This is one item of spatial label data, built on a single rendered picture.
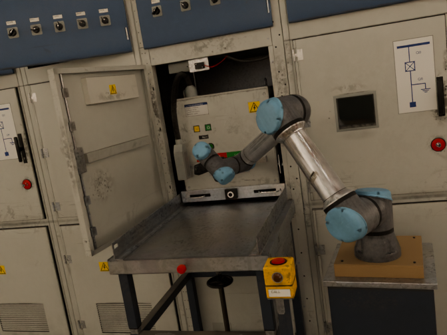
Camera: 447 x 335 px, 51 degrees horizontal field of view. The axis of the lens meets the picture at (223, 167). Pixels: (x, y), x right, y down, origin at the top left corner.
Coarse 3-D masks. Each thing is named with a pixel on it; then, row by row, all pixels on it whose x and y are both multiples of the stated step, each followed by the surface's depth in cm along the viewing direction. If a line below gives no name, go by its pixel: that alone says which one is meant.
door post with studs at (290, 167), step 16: (272, 0) 205; (272, 16) 206; (272, 32) 207; (272, 48) 209; (272, 64) 211; (272, 80) 212; (288, 160) 218; (288, 176) 220; (288, 192) 221; (304, 224) 222; (304, 240) 224; (304, 256) 225; (304, 272) 227
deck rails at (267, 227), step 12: (168, 204) 225; (276, 204) 195; (156, 216) 211; (168, 216) 224; (276, 216) 193; (132, 228) 189; (144, 228) 199; (156, 228) 207; (264, 228) 169; (120, 240) 179; (132, 240) 188; (144, 240) 192; (264, 240) 167; (120, 252) 178; (252, 252) 161
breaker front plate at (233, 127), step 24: (216, 96) 225; (240, 96) 222; (264, 96) 219; (192, 120) 231; (216, 120) 227; (240, 120) 224; (192, 144) 233; (216, 144) 230; (240, 144) 227; (264, 168) 226
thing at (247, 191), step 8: (264, 184) 227; (272, 184) 225; (280, 184) 224; (184, 192) 239; (192, 192) 238; (200, 192) 236; (208, 192) 235; (216, 192) 234; (224, 192) 233; (240, 192) 231; (248, 192) 229; (256, 192) 228; (184, 200) 240; (192, 200) 239; (200, 200) 237; (208, 200) 236
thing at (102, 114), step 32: (64, 96) 176; (96, 96) 193; (128, 96) 213; (64, 128) 176; (96, 128) 196; (128, 128) 216; (96, 160) 192; (128, 160) 215; (160, 160) 234; (96, 192) 193; (128, 192) 213; (160, 192) 237; (96, 224) 192; (128, 224) 212
